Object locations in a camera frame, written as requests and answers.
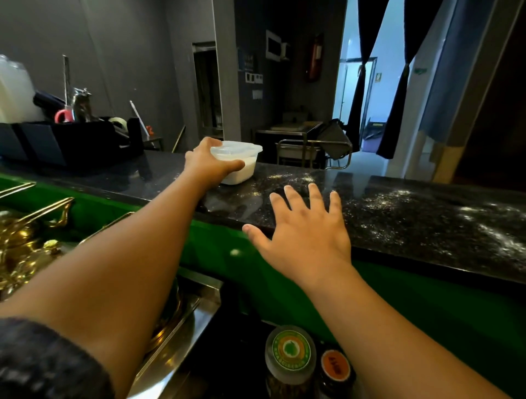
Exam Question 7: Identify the glass shaker bottle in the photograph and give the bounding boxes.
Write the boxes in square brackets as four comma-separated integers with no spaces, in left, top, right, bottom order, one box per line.
[72,87,93,123]

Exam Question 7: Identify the grey sleeve cuff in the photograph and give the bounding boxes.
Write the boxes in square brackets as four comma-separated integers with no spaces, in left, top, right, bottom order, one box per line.
[0,317,116,399]

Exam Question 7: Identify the red handled scissors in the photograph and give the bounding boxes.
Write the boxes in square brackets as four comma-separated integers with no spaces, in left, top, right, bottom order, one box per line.
[54,55,75,124]

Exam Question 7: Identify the golden teapot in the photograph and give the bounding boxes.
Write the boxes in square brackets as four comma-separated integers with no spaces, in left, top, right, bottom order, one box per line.
[0,197,75,303]

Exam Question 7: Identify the metal frame cart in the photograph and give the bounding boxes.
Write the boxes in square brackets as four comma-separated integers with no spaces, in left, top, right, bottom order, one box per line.
[276,119,354,170]

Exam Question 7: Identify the person's left forearm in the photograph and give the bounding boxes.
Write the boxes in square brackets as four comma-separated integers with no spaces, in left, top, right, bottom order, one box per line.
[0,170,206,399]

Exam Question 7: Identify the person's right hand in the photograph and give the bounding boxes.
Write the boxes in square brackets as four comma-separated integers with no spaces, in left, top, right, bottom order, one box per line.
[242,183,353,288]

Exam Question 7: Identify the stainless steel sink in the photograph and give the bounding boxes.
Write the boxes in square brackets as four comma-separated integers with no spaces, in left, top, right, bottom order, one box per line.
[123,267,224,399]

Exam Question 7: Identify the jar with orange label lid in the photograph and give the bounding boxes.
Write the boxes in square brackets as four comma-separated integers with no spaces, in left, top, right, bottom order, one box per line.
[317,349,356,399]

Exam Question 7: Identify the golden rack rods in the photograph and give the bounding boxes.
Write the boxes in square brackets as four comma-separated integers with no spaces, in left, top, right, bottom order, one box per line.
[0,182,75,231]

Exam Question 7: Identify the red fire extinguisher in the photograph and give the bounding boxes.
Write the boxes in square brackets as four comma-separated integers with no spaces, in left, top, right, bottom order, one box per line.
[307,34,324,82]

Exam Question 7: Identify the person's right forearm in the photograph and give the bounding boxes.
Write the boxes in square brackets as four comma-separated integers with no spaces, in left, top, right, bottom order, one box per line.
[302,263,510,399]

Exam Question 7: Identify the person's left hand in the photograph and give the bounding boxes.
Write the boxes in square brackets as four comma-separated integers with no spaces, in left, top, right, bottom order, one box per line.
[183,137,245,188]

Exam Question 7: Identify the black organizer box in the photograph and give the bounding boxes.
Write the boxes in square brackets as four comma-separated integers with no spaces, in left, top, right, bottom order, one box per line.
[0,117,144,168]

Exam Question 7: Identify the white plastic jug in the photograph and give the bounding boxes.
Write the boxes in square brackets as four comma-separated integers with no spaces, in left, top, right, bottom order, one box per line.
[0,54,45,124]

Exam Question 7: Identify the dark curtain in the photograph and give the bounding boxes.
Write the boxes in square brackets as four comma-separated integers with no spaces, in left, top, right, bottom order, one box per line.
[376,0,444,160]
[346,0,389,152]

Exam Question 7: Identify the clear plastic lidded container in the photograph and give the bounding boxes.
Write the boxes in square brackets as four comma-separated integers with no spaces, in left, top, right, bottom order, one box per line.
[210,141,264,186]

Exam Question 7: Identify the jar with green label lid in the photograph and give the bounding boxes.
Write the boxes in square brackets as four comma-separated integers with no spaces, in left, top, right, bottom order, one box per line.
[265,325,317,399]

